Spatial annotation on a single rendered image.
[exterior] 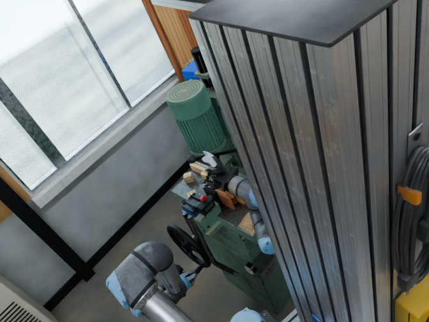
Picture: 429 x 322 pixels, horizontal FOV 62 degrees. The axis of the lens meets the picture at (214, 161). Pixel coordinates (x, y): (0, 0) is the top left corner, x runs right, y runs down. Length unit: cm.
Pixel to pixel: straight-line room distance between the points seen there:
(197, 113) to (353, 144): 111
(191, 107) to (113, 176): 170
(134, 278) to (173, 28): 220
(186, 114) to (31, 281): 201
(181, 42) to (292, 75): 270
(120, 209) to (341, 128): 289
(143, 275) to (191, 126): 63
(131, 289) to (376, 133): 97
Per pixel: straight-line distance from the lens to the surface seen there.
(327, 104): 37
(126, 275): 124
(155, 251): 126
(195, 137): 154
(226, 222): 172
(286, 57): 38
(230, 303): 254
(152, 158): 323
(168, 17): 300
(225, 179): 136
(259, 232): 128
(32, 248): 295
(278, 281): 223
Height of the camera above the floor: 217
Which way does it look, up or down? 38 degrees down
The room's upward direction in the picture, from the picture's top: 24 degrees counter-clockwise
